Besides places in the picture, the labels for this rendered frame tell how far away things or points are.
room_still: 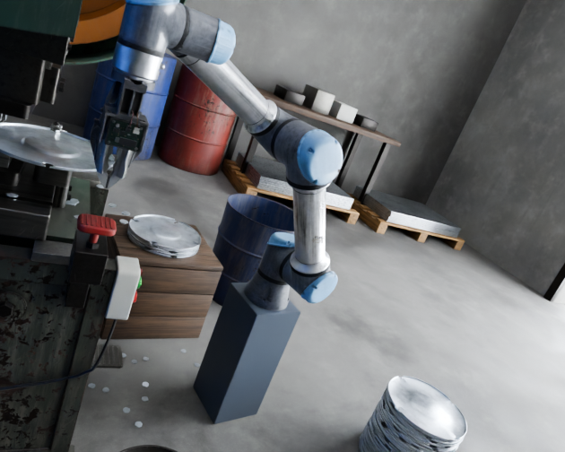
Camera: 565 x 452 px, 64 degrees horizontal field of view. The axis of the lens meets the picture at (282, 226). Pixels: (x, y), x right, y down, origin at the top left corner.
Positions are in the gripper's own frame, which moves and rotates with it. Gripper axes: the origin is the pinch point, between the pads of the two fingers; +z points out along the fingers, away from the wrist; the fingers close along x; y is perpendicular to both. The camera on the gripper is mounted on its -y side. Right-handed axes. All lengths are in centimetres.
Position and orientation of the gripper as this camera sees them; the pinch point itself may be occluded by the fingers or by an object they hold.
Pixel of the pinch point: (107, 179)
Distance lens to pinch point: 90.8
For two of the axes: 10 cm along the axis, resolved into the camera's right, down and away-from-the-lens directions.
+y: 3.6, 4.4, -8.3
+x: 8.7, 1.7, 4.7
